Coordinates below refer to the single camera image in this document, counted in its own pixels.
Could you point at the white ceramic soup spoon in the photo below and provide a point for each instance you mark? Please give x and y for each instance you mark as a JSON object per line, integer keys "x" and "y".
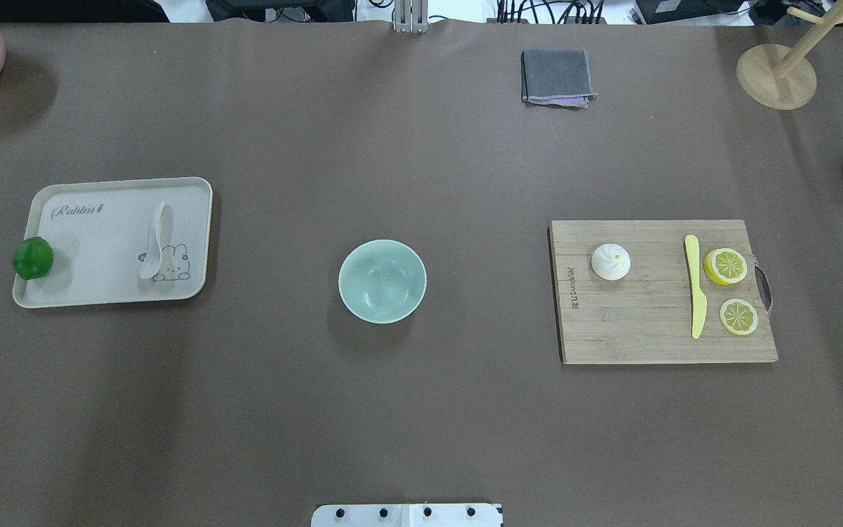
{"x": 159, "y": 234}

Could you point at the light green bowl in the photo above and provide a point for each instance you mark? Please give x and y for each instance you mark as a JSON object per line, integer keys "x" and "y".
{"x": 382, "y": 281}

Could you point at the aluminium frame post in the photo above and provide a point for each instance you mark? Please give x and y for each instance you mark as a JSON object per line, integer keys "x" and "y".
{"x": 411, "y": 16}

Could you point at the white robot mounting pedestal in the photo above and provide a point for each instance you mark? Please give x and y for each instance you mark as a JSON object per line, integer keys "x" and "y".
{"x": 420, "y": 514}

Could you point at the thick lemon half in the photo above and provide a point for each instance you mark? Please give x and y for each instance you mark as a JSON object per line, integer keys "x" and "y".
{"x": 725, "y": 266}

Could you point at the white steamed bun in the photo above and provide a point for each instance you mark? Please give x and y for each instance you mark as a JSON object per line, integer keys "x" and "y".
{"x": 610, "y": 261}

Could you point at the yellow plastic knife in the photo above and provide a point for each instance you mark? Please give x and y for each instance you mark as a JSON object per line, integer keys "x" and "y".
{"x": 691, "y": 245}

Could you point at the bamboo cutting board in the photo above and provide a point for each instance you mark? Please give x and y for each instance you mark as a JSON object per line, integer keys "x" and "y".
{"x": 646, "y": 317}

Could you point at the grey folded cloth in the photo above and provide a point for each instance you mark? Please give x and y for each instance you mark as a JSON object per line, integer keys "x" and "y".
{"x": 556, "y": 77}

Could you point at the beige rabbit serving tray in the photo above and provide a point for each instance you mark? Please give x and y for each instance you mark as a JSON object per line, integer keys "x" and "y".
{"x": 98, "y": 232}

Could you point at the thin lemon slice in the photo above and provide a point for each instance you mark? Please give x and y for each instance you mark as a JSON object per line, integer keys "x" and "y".
{"x": 738, "y": 316}

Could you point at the green lime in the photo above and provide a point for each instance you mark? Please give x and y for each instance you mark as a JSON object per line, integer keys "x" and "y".
{"x": 33, "y": 258}

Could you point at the wooden mug tree stand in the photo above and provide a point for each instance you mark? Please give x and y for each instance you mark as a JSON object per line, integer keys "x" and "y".
{"x": 780, "y": 77}

